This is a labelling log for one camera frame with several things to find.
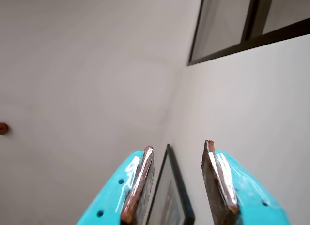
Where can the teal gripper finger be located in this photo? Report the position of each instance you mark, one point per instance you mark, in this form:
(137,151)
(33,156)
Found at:
(113,198)
(249,203)

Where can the brown round knob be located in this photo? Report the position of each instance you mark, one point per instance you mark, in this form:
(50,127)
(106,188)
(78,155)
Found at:
(3,128)

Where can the dark framed interior window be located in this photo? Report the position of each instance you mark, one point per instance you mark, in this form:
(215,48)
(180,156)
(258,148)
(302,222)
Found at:
(256,14)

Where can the black framed wall picture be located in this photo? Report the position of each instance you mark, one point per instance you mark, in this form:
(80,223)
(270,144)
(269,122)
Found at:
(169,200)

